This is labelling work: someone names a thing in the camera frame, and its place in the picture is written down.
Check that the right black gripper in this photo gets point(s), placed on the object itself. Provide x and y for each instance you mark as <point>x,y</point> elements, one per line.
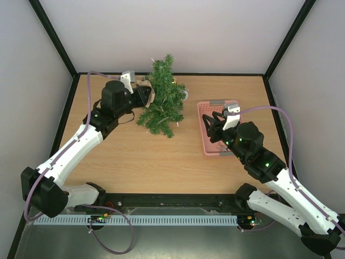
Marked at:
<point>218,128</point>

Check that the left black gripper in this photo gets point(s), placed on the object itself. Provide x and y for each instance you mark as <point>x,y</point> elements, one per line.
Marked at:
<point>142,100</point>

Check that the burlap bow ornament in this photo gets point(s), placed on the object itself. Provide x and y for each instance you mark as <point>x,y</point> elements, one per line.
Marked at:
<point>151,95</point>

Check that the gold cord bow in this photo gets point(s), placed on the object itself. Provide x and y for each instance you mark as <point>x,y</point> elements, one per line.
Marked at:
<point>222,148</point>

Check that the pink plastic basket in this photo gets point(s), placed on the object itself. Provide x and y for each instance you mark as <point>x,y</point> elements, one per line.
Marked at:
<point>212,111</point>

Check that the clear string lights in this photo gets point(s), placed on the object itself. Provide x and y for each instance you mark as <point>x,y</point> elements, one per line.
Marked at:
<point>169,97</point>

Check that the small green christmas tree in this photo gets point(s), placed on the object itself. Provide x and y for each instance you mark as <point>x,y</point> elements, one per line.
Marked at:
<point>154,124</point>

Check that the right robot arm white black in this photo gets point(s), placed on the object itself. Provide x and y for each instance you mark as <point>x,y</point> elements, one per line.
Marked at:
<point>319,227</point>

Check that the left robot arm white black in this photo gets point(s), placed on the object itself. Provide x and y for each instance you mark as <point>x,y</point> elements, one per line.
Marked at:
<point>43,187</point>

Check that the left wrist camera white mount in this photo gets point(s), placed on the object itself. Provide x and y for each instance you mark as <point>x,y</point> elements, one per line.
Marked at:
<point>127,78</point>

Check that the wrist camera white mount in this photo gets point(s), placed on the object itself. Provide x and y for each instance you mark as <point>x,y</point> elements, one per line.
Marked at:
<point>127,78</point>
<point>230,113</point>

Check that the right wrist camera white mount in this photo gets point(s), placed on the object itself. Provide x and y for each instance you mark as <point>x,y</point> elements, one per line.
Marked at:
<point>230,113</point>

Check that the black aluminium rail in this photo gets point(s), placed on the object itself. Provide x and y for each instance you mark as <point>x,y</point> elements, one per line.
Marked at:
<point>223,203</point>

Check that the light blue cable duct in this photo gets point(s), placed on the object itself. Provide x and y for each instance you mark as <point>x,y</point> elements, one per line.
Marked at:
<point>139,220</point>

